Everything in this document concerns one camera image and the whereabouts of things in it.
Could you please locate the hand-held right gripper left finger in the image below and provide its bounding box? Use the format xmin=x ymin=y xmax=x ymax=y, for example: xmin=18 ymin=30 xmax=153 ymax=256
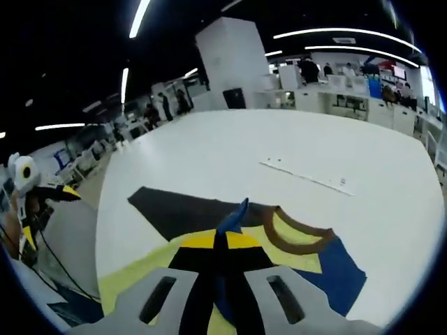
xmin=68 ymin=232 xmax=220 ymax=335

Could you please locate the person's left hand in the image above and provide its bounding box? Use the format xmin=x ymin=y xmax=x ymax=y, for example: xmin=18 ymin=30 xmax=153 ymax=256
xmin=5 ymin=204 xmax=25 ymax=258

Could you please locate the yellow black blue garment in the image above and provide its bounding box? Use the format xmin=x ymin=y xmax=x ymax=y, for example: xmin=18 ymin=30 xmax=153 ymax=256
xmin=98 ymin=186 xmax=367 ymax=335

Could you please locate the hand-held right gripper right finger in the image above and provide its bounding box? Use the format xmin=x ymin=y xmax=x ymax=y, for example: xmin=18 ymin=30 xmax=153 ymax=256
xmin=226 ymin=232 xmax=382 ymax=335

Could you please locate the wide white pillar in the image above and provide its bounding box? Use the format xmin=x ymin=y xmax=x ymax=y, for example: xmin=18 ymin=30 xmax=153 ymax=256
xmin=195 ymin=17 xmax=270 ymax=109

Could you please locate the shorter ceiling light strip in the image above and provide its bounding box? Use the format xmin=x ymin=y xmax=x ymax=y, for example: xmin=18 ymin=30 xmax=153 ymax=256
xmin=305 ymin=45 xmax=420 ymax=68

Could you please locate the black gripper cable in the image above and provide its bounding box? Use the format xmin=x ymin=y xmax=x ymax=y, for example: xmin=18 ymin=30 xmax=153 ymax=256
xmin=34 ymin=219 xmax=102 ymax=301

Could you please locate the long ceiling light strip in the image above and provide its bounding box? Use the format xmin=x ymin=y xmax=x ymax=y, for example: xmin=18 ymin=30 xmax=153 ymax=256
xmin=272 ymin=27 xmax=422 ymax=53

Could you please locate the black bin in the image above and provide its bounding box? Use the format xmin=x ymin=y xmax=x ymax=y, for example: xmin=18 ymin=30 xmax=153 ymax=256
xmin=222 ymin=88 xmax=247 ymax=110

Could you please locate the white cabinet row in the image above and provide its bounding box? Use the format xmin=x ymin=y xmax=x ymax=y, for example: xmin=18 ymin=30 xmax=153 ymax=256
xmin=253 ymin=75 xmax=420 ymax=137

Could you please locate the blue storage bin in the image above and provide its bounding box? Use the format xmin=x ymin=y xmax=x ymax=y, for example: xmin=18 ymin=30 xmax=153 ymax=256
xmin=368 ymin=76 xmax=382 ymax=98

